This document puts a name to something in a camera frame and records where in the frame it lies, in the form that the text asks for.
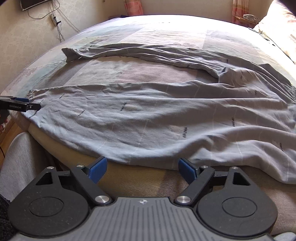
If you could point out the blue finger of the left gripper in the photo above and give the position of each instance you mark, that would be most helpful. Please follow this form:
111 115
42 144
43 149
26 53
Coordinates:
26 100

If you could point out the grey pyjama trousers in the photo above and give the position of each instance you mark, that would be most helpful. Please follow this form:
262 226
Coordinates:
246 117

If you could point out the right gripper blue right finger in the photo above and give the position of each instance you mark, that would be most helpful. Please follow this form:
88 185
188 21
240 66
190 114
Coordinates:
199 180

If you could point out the pink striped left curtain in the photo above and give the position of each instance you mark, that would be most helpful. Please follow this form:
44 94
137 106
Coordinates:
133 7

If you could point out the grey trousered leg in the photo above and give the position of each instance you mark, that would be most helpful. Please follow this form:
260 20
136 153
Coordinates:
24 160

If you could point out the grey object on nightstand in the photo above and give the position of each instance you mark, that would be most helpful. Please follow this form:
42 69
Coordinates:
250 17

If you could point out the pink striped right curtain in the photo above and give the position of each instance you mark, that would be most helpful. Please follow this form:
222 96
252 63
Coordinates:
239 8

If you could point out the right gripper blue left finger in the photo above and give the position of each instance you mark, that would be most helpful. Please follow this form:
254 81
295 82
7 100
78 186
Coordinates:
87 178

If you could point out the white power strip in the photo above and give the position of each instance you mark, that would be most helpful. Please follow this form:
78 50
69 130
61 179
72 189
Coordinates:
54 20

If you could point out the beige pillow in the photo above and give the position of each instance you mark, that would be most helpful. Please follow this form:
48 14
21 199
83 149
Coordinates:
279 26

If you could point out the wooden nightstand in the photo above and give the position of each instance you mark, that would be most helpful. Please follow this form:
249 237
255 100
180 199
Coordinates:
245 22

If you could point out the black wall television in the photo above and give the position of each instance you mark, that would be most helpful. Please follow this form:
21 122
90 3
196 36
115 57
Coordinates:
28 4

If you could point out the pink striped curtain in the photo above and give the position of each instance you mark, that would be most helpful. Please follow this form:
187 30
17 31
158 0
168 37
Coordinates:
133 7
239 8

